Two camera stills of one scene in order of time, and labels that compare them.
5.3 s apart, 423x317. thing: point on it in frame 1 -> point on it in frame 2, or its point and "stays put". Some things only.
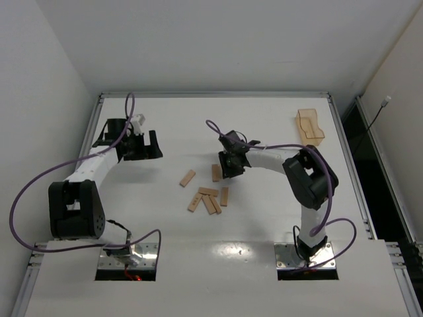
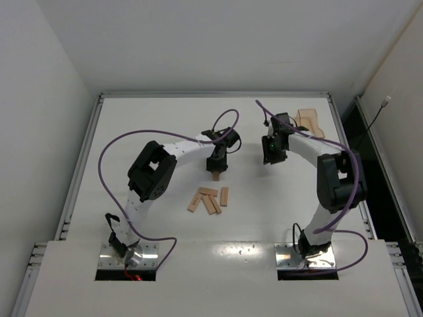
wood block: [216, 203] stays put
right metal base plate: [287, 258] stays put
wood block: [186, 179] -> [215, 176]
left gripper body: [139, 148] -> [217, 165]
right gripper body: [229, 165] -> [271, 157]
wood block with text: [194, 202] stays put
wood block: [209, 204] stays put
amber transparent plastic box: [308, 126] stays put
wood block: [224, 197] stays put
